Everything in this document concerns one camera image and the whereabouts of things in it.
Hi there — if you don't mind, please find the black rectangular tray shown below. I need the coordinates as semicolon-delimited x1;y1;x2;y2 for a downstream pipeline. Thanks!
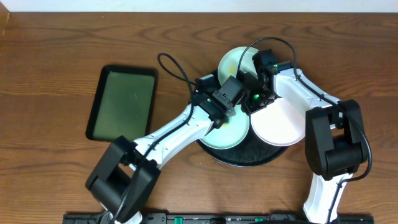
85;65;158;142

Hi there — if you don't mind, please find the pink plate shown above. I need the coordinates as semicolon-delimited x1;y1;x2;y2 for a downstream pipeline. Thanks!
250;98;305;146

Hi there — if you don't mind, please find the mint green plate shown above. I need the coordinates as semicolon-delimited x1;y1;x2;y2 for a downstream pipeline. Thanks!
200;105;250;150
218;47;259;85

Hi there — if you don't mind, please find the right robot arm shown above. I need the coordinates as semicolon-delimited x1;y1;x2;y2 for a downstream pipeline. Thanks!
237;65;369;223

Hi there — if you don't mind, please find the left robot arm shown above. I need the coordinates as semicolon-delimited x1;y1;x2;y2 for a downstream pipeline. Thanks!
85;77;244;223

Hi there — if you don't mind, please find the round black tray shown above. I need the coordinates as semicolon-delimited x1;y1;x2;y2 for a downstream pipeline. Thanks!
197;118;288;167

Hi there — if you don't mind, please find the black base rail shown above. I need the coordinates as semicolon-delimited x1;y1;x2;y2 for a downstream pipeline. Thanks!
62;211;376;224

